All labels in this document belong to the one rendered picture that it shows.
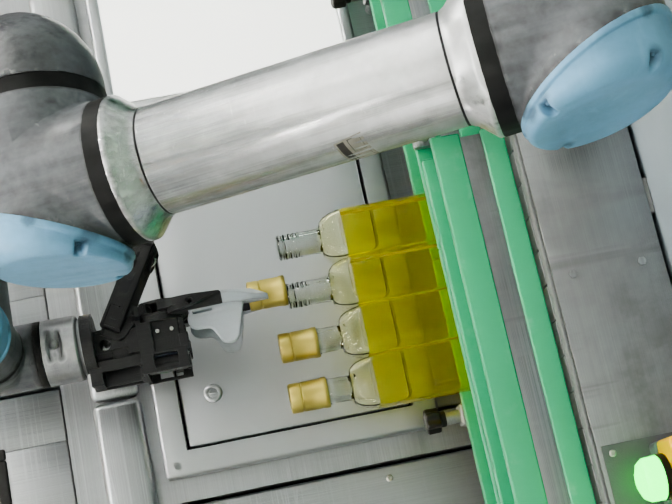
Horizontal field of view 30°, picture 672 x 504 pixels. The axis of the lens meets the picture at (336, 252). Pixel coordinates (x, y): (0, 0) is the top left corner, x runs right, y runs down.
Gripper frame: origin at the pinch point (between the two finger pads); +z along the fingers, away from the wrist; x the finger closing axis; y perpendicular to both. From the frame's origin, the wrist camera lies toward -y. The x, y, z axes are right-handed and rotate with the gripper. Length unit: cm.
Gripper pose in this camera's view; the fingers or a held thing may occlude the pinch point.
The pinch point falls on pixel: (255, 296)
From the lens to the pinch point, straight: 144.4
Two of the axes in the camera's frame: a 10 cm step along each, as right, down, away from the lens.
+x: 0.5, -2.7, -9.6
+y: 2.0, 9.5, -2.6
